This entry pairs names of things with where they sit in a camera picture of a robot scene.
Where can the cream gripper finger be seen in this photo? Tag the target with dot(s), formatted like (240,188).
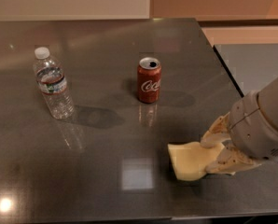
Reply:
(217,133)
(230,161)

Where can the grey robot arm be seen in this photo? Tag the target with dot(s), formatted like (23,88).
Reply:
(268,103)

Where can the clear plastic water bottle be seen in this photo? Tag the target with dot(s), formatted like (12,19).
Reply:
(51,81)

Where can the yellow wavy sponge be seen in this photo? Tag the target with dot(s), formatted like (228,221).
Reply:
(190,160)

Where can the grey robot gripper body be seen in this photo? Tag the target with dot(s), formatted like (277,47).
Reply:
(250,129)

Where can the red cola can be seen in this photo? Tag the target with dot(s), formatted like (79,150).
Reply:
(148,80)

